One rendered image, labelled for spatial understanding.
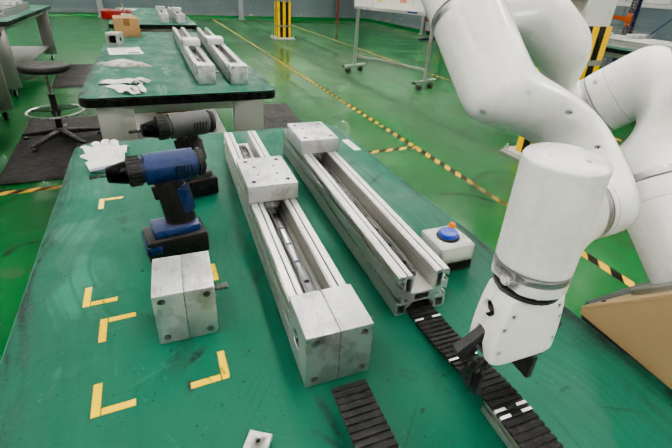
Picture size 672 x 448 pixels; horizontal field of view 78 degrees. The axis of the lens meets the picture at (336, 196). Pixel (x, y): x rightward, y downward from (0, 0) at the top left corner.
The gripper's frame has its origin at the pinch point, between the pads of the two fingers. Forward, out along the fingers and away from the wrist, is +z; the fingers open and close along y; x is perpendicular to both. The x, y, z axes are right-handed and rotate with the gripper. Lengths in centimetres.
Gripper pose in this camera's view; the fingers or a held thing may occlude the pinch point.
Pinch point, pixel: (497, 371)
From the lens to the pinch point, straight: 64.9
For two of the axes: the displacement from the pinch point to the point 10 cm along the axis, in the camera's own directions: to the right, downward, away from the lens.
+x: -3.5, -4.5, 8.3
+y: 9.4, -1.2, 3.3
